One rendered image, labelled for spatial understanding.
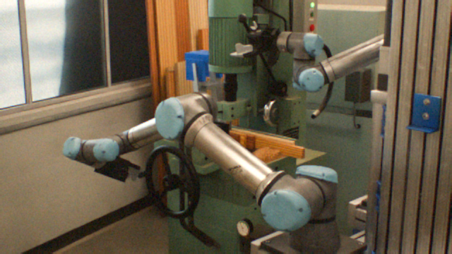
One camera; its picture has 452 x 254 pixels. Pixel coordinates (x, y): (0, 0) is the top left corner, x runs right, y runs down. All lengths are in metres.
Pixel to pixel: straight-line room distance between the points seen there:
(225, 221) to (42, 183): 1.39
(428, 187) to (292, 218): 0.37
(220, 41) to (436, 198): 1.08
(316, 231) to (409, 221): 0.26
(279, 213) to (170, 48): 2.47
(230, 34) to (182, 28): 1.74
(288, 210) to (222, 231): 0.90
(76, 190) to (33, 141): 0.47
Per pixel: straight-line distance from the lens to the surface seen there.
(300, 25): 2.51
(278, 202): 1.53
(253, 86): 2.46
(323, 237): 1.70
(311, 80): 1.90
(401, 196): 1.70
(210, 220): 2.44
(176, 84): 3.76
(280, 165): 2.25
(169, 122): 1.68
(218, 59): 2.34
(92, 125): 3.65
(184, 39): 4.05
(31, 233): 3.50
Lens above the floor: 1.57
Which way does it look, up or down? 14 degrees down
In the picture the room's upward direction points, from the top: straight up
